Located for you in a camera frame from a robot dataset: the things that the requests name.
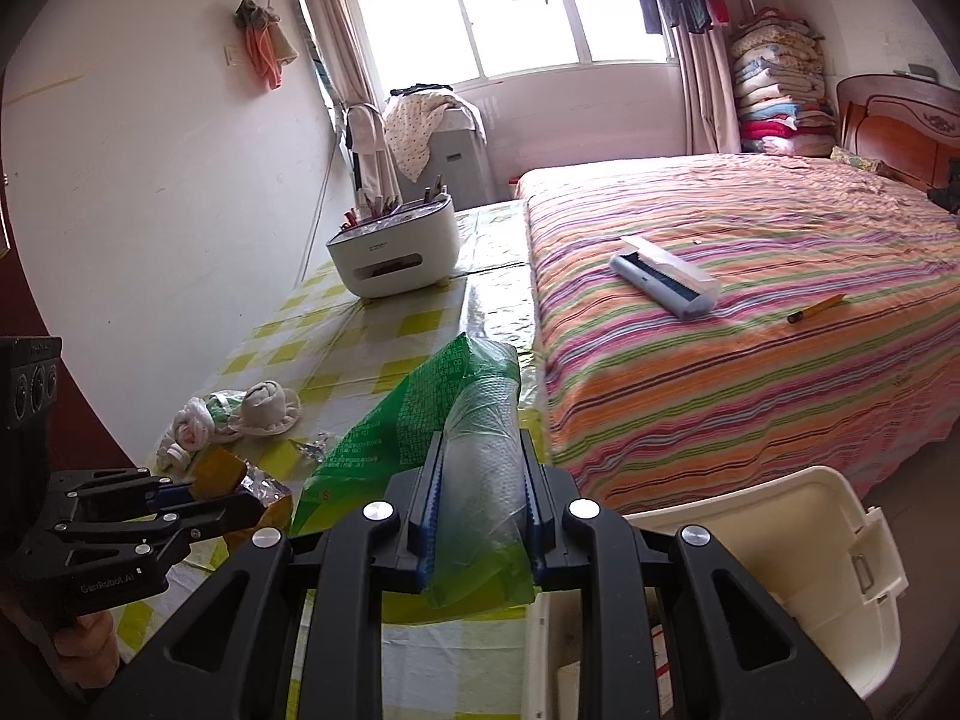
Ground window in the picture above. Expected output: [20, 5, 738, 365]
[352, 0, 672, 80]

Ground person's left hand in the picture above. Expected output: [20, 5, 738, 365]
[52, 610, 121, 691]

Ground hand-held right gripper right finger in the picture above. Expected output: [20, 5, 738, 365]
[517, 431, 875, 720]

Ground white appliance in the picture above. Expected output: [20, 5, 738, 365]
[431, 109, 496, 207]

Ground striped bedsheet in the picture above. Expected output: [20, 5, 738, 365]
[514, 154, 960, 518]

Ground cream plastic bin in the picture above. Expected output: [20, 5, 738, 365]
[521, 465, 910, 720]

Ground crumpled white plastic bag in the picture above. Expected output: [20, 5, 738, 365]
[156, 388, 248, 473]

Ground yellow checked tablecloth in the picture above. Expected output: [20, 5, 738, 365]
[112, 202, 552, 720]

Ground wooden headboard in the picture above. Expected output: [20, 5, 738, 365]
[835, 73, 960, 192]

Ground orange hanging cloth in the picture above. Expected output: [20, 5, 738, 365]
[234, 0, 299, 91]

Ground yellow foil wrapper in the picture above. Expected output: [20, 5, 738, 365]
[187, 444, 295, 522]

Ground green plastic bag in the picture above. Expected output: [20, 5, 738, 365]
[289, 330, 552, 608]

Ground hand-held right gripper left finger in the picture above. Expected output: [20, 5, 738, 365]
[86, 431, 443, 720]

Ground white hanging garment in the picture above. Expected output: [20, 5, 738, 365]
[345, 101, 402, 200]

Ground dotted white cloth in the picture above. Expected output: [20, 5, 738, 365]
[382, 86, 488, 182]

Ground green patterned pillow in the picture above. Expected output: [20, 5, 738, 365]
[829, 146, 890, 172]

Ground beige curtain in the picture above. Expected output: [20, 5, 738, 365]
[671, 22, 743, 157]
[289, 0, 383, 121]

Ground white desk organizer box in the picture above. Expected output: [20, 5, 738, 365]
[325, 193, 461, 299]

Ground white lace sock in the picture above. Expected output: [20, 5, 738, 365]
[229, 381, 303, 437]

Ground dark clothes pile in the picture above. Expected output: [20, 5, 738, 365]
[926, 165, 960, 215]

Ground stack of folded quilts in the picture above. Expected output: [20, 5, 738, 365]
[729, 9, 837, 158]

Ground dark red door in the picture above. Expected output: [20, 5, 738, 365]
[0, 75, 136, 481]

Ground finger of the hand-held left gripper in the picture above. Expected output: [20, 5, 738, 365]
[52, 493, 269, 563]
[46, 467, 202, 520]

